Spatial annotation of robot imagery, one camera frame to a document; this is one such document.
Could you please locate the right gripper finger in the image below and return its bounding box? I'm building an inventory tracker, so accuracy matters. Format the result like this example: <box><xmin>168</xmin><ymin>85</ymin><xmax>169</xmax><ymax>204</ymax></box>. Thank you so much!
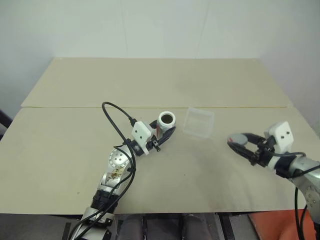
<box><xmin>226</xmin><ymin>140</ymin><xmax>259</xmax><ymax>165</ymax></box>
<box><xmin>243</xmin><ymin>132</ymin><xmax>267</xmax><ymax>146</ymax></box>

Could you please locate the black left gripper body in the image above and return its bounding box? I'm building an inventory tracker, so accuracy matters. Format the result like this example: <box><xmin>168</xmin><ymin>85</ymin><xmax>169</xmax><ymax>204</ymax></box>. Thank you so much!
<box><xmin>147</xmin><ymin>135</ymin><xmax>164</xmax><ymax>153</ymax></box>

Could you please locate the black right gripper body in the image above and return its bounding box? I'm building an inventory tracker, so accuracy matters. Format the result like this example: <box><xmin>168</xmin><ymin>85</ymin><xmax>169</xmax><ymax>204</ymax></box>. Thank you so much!
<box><xmin>251</xmin><ymin>138</ymin><xmax>276</xmax><ymax>168</ymax></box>

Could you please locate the white plastic bottle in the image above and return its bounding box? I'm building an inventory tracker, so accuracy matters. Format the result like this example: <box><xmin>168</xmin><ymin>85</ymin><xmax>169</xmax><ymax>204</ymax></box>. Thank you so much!
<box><xmin>155</xmin><ymin>111</ymin><xmax>177</xmax><ymax>138</ymax></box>

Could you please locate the silver can lid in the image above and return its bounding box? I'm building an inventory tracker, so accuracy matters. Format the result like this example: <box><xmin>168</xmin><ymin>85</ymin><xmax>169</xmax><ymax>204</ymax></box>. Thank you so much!
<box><xmin>228</xmin><ymin>133</ymin><xmax>249</xmax><ymax>146</ymax></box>

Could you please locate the clear plastic square container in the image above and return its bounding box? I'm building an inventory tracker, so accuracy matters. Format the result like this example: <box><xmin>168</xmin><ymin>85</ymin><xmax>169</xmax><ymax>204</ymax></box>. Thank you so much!
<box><xmin>182</xmin><ymin>107</ymin><xmax>216</xmax><ymax>139</ymax></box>

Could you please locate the orange red mat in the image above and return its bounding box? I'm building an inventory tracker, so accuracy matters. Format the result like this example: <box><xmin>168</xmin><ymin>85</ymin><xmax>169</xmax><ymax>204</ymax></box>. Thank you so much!
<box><xmin>247</xmin><ymin>208</ymin><xmax>320</xmax><ymax>240</ymax></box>

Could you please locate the dark grey rounded shape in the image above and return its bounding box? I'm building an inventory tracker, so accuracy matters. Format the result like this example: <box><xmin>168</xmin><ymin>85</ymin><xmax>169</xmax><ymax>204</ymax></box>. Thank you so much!
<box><xmin>180</xmin><ymin>213</ymin><xmax>210</xmax><ymax>240</ymax></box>

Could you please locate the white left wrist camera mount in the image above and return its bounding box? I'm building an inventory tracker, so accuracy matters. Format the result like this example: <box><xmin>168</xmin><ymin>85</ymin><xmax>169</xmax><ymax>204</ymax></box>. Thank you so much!
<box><xmin>131</xmin><ymin>121</ymin><xmax>154</xmax><ymax>155</ymax></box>

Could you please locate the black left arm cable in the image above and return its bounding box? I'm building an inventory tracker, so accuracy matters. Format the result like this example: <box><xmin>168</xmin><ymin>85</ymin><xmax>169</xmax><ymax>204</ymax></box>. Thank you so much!
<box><xmin>66</xmin><ymin>101</ymin><xmax>138</xmax><ymax>240</ymax></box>

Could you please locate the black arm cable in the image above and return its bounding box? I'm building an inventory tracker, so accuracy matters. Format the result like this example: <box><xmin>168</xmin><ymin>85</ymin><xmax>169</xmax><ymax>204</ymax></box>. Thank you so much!
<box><xmin>66</xmin><ymin>101</ymin><xmax>138</xmax><ymax>240</ymax></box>
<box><xmin>272</xmin><ymin>151</ymin><xmax>320</xmax><ymax>240</ymax></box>

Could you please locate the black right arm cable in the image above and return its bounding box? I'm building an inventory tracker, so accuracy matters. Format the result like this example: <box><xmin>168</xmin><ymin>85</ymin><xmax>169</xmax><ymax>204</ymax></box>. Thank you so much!
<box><xmin>272</xmin><ymin>151</ymin><xmax>320</xmax><ymax>240</ymax></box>

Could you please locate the black table frame bar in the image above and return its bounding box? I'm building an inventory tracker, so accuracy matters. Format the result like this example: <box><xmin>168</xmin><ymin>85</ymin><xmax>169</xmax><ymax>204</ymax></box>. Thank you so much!
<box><xmin>218</xmin><ymin>213</ymin><xmax>235</xmax><ymax>240</ymax></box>

